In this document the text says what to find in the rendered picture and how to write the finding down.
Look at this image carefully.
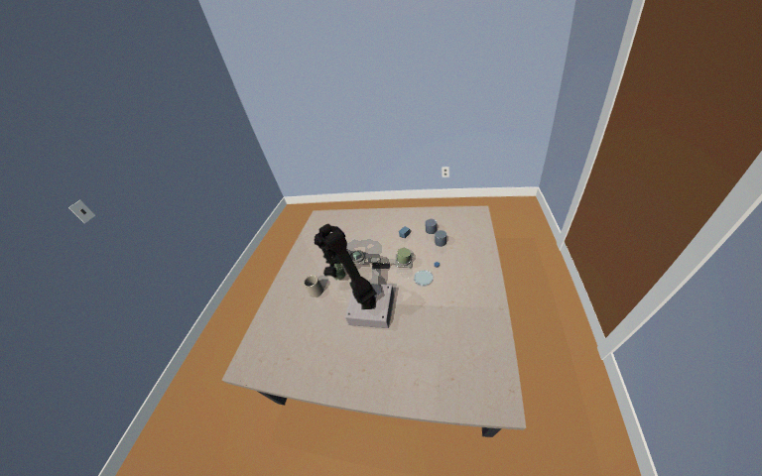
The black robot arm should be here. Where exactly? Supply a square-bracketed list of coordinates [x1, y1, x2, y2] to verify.
[315, 223, 377, 309]

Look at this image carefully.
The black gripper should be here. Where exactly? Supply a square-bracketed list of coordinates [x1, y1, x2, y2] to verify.
[323, 252, 336, 279]

